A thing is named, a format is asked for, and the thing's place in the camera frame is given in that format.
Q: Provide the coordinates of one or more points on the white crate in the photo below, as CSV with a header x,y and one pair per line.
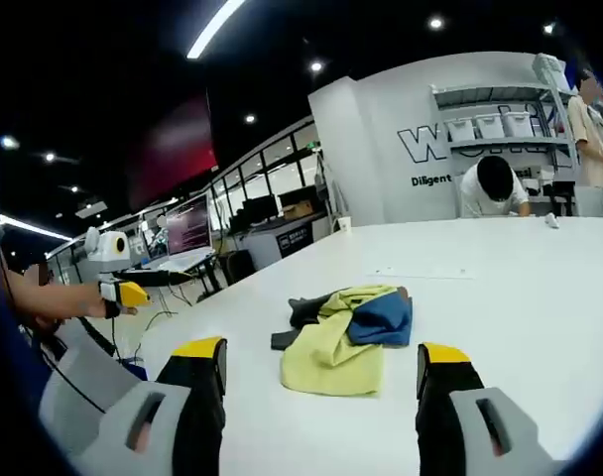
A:
x,y
549,72

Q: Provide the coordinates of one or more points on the row of white storage bins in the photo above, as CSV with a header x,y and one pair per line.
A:
x,y
457,130

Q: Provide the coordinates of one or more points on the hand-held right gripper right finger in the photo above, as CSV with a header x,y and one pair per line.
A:
x,y
445,406

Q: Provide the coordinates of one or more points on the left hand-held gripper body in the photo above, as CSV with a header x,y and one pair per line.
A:
x,y
105,253

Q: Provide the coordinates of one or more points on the person's blue shirt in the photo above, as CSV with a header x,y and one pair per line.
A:
x,y
31,367

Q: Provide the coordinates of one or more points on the metal shelf rack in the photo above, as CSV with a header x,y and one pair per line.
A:
x,y
480,145

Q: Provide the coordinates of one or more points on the paper cup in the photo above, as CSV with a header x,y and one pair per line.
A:
x,y
344,225

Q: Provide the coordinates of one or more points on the small white device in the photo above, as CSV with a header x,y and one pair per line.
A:
x,y
552,221

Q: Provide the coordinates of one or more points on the white paper template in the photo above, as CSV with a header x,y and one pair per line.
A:
x,y
420,273

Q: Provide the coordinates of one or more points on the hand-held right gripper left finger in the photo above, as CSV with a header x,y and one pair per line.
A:
x,y
197,396

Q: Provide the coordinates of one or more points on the white desk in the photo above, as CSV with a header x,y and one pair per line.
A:
x,y
182,273

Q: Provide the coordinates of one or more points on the ceiling strip light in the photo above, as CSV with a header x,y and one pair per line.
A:
x,y
212,30

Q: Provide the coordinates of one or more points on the yellow blue grey garment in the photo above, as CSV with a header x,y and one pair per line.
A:
x,y
331,357

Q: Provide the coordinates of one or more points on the computer monitor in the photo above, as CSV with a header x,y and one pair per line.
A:
x,y
187,228

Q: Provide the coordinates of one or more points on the cardboard box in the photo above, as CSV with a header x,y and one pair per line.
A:
x,y
299,209

